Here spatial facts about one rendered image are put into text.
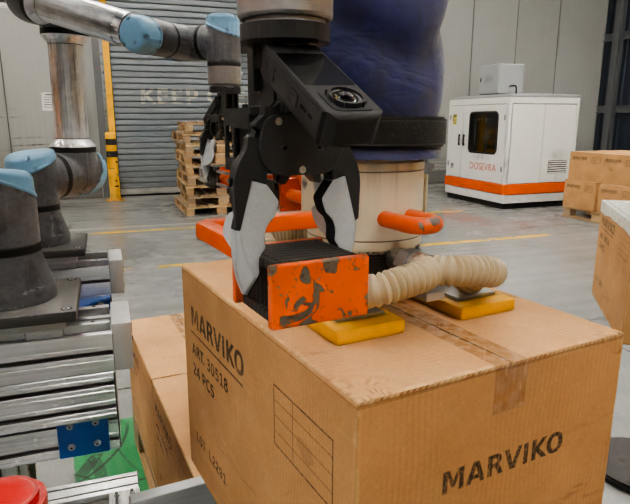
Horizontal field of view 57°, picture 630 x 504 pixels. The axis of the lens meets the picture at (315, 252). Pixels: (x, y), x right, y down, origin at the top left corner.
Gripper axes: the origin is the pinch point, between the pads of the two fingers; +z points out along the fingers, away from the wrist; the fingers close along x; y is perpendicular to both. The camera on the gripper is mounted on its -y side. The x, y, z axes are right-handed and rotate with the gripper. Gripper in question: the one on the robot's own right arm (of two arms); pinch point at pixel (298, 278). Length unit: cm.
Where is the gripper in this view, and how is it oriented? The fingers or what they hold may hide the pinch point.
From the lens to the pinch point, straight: 47.9
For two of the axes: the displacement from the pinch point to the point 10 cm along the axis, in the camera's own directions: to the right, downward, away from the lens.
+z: 0.0, 9.8, 2.2
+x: -8.8, 1.0, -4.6
